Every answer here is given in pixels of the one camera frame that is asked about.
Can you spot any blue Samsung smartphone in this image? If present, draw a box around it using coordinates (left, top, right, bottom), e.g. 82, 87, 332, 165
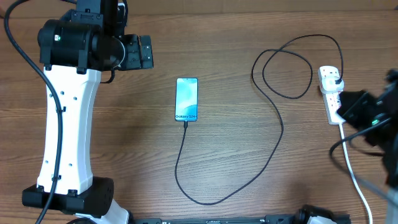
175, 78, 198, 121

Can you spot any black charger cable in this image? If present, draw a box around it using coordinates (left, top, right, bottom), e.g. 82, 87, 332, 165
174, 34, 345, 207

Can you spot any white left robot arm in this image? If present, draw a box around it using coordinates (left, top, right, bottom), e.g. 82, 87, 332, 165
22, 1, 154, 223

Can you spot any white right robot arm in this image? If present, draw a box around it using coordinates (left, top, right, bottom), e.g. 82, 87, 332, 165
329, 69, 397, 223

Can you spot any white charger plug adapter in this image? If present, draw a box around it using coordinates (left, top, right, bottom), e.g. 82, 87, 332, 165
320, 77, 345, 94

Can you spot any white power strip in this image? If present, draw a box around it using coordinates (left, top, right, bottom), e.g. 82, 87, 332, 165
318, 65, 345, 125

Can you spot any white power strip cord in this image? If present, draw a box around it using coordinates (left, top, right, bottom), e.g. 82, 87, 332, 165
338, 123, 374, 224

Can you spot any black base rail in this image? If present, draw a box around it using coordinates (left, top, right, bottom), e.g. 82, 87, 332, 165
133, 213, 352, 224

